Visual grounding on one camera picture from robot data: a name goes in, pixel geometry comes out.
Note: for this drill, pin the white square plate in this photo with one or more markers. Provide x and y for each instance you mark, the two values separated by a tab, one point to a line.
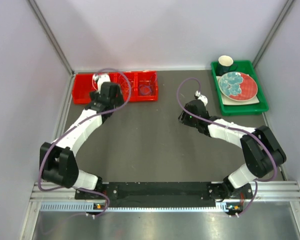
255	101

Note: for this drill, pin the dark green mug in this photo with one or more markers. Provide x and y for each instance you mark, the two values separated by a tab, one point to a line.
225	64

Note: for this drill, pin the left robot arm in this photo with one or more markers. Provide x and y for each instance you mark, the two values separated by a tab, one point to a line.
57	160

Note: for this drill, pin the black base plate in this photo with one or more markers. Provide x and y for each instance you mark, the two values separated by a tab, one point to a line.
202	189

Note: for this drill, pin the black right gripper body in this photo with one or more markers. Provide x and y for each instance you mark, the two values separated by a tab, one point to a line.
189	120

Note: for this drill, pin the red compartment bin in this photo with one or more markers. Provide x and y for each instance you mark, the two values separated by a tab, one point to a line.
144	86

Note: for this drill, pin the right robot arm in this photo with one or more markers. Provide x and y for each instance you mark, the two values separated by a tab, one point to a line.
261	150

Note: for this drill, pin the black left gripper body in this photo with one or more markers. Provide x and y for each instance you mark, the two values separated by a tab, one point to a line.
118	98

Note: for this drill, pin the blue and red plate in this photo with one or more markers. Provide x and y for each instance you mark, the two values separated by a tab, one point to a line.
237	86

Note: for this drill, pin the aluminium frame rail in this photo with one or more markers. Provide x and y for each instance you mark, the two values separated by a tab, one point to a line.
64	199

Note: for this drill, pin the green plastic tray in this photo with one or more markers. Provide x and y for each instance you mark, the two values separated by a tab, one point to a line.
239	92

